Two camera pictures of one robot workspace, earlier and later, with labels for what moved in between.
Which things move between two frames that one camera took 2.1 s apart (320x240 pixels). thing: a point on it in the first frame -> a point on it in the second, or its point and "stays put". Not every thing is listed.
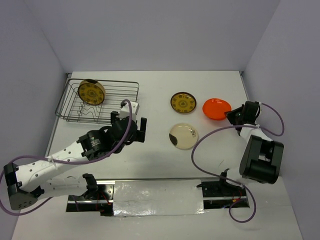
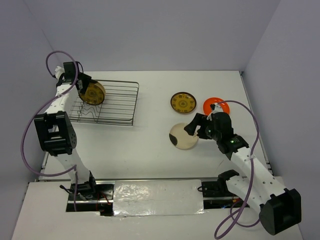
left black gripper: [140, 133] -> [86, 79]
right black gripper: [230, 114] -> [200, 119]
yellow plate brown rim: [91, 91] stays put
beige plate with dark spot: [183, 135] stays put
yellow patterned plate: [183, 102] stays put
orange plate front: [215, 108] stays put
